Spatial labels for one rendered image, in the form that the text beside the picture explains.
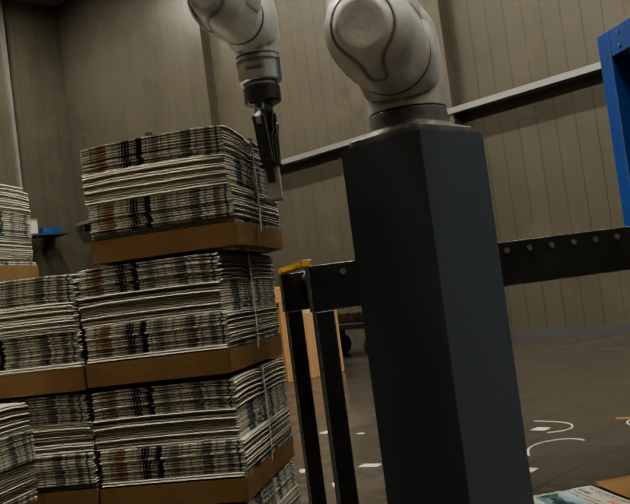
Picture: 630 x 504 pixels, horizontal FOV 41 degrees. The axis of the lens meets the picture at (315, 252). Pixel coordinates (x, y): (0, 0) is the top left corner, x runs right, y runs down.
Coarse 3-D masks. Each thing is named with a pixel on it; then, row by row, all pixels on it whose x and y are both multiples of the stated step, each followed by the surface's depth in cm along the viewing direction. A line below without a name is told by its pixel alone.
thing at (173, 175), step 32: (192, 128) 154; (224, 128) 156; (96, 160) 158; (128, 160) 157; (160, 160) 156; (192, 160) 154; (224, 160) 153; (96, 192) 157; (128, 192) 156; (160, 192) 154; (192, 192) 153; (224, 192) 153; (96, 224) 157; (128, 224) 155; (160, 224) 154; (192, 224) 154; (160, 256) 156
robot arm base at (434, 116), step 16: (384, 112) 159; (400, 112) 157; (416, 112) 157; (432, 112) 158; (384, 128) 159; (400, 128) 155; (416, 128) 152; (432, 128) 156; (448, 128) 159; (464, 128) 162; (352, 144) 163
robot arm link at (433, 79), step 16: (432, 32) 159; (432, 48) 154; (432, 64) 155; (432, 80) 157; (368, 96) 159; (384, 96) 156; (400, 96) 156; (416, 96) 157; (432, 96) 158; (368, 112) 164
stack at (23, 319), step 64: (192, 256) 153; (256, 256) 176; (0, 320) 160; (64, 320) 157; (128, 320) 159; (192, 320) 153; (256, 320) 169; (128, 384) 157; (192, 384) 153; (256, 384) 164; (64, 448) 158; (128, 448) 155; (192, 448) 153; (256, 448) 158
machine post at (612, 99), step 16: (608, 48) 309; (608, 64) 310; (624, 64) 309; (608, 80) 312; (624, 80) 308; (608, 96) 313; (624, 96) 308; (608, 112) 314; (624, 112) 307; (624, 128) 307; (624, 144) 307; (624, 160) 308; (624, 176) 309; (624, 192) 310; (624, 208) 311; (624, 224) 313
